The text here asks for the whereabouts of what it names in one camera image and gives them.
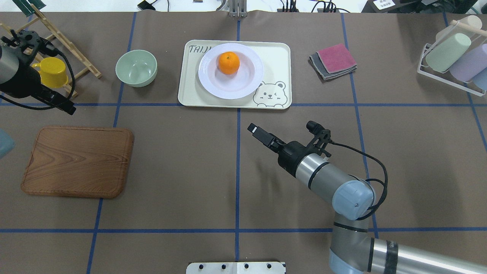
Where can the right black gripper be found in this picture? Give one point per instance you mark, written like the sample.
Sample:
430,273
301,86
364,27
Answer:
289,153

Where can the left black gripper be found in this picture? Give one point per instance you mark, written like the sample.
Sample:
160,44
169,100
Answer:
26,82

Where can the white round plate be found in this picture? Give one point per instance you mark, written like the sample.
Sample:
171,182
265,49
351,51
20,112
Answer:
237,85

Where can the orange fruit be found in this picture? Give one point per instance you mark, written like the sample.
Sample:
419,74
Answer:
228,63

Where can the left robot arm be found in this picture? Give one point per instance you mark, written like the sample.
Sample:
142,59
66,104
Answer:
46,107

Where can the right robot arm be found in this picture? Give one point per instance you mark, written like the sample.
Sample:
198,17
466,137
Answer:
354,200

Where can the cream bear tray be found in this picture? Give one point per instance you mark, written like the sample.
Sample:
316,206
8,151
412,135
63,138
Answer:
274,92

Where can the brown wooden tray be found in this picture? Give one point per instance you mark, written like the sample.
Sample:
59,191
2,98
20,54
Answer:
86,162

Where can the yellow mug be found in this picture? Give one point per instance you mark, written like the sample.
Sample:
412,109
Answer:
52,71

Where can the wooden drying rack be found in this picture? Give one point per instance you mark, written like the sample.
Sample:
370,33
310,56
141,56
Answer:
56,34

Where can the green bowl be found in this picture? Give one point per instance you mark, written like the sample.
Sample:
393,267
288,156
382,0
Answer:
136,68

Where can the grey cloth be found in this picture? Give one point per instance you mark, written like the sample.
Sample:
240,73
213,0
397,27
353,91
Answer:
322,71

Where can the pink cloth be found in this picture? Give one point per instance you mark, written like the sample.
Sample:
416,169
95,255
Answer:
336,58

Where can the green cup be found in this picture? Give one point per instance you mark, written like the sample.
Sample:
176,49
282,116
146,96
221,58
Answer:
444,55

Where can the blue cup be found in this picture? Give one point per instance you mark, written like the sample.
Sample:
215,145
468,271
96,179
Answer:
480,80

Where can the purple cup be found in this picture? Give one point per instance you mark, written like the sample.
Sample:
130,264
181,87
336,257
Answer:
470,64

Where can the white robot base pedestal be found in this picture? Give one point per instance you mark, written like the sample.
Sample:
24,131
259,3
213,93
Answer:
272,267

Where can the aluminium frame post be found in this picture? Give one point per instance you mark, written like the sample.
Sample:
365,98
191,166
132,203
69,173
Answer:
237,8

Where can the white wire cup rack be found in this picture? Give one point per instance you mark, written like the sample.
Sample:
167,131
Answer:
446,77

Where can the wooden rack handle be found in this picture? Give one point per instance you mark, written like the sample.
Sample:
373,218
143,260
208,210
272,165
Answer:
464,26

